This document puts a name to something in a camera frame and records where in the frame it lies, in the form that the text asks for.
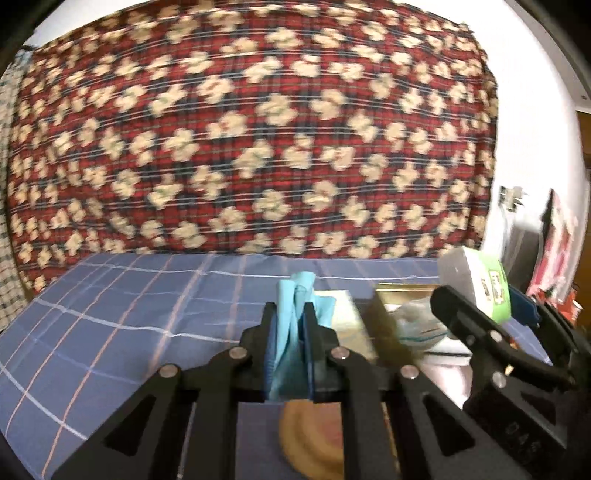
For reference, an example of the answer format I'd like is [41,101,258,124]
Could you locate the green white tissue packet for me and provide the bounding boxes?
[438,247,512,324]

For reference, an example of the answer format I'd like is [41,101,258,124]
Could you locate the light blue rubber glove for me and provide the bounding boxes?
[267,271,335,402]

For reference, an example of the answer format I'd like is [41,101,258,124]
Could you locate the pink hanging clothes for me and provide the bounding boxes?
[526,189,578,304]

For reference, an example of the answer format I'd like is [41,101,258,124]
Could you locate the round gold tin lid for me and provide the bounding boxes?
[279,400,345,479]

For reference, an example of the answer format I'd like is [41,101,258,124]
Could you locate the gold metal tin box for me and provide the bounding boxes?
[370,283,472,370]

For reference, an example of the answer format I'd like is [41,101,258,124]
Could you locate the white blue tissue box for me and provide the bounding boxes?
[315,290,378,364]

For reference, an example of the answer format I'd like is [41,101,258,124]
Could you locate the blue plaid tablecloth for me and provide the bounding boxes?
[0,250,555,480]

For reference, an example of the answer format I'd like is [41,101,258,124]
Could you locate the white green checkered cloth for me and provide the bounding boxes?
[0,48,33,331]

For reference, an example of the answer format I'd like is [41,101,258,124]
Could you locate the red floral plaid quilt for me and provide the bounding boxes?
[7,1,498,293]

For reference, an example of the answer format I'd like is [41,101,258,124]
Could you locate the wall power outlet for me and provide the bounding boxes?
[499,186,525,213]

